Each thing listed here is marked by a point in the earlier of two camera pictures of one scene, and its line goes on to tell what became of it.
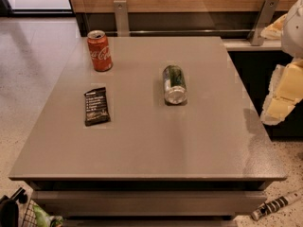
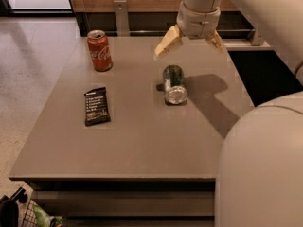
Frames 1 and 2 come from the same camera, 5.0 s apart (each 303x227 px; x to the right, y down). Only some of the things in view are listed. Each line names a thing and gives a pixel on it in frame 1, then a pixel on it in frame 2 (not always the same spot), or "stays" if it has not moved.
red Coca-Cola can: x=100 y=50 stays
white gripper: x=294 y=32 to x=198 y=23
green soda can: x=175 y=87 stays
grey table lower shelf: x=150 y=202 stays
